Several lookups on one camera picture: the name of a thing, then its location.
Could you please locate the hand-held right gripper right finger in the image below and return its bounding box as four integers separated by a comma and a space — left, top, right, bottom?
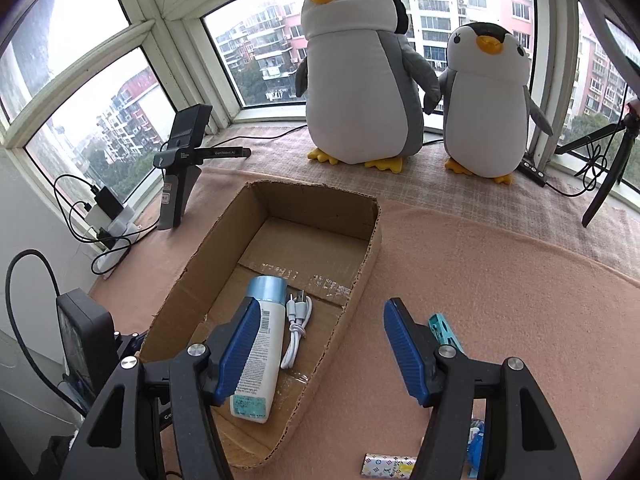
382, 298, 583, 480

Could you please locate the white power strip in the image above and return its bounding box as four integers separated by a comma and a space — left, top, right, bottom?
91, 220, 141, 277

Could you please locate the white usb connector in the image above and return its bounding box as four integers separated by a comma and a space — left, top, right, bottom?
280, 290, 314, 371

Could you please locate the beige checked cloth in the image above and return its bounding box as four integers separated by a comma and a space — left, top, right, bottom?
200, 125, 640, 281

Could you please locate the spare grey gripper device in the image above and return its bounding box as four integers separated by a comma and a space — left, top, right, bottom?
152, 104, 252, 231

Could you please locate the blue plastic clip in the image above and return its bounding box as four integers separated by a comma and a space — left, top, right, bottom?
469, 419, 487, 478

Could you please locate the black cable on sill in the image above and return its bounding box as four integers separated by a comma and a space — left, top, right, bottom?
207, 122, 308, 142

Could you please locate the small penguin plush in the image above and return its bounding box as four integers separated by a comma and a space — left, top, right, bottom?
424, 22, 555, 185

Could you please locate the cardboard box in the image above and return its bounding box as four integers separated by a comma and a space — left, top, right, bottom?
137, 180, 383, 471

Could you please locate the large penguin plush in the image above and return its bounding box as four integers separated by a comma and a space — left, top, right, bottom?
295, 0, 442, 175

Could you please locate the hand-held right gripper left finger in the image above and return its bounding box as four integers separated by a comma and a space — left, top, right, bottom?
60, 296, 262, 480

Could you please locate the black inline controller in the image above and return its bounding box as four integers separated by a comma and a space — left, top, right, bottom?
517, 159, 548, 187

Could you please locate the patterned lighter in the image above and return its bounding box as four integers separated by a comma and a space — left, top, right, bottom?
362, 452, 418, 478

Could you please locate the thin black charging cable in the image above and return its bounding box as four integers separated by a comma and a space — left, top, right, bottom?
54, 174, 156, 247

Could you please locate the white lotion tube blue cap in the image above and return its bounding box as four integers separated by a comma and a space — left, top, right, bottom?
230, 275, 288, 425

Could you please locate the teal plastic clip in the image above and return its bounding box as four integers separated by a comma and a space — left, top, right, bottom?
428, 312, 466, 356

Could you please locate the black tripod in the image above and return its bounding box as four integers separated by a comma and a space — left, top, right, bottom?
556, 97, 640, 228

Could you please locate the pink blanket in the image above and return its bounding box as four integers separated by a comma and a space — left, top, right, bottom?
87, 167, 640, 480

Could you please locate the white power adapter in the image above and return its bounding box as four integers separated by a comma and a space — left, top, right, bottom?
86, 204, 135, 235

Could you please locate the ring light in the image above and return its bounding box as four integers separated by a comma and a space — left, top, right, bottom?
570, 0, 640, 68

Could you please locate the thick black cable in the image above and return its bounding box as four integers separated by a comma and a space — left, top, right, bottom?
5, 249, 67, 376

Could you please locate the black power adapter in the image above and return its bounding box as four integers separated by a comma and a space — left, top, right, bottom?
93, 186, 125, 217

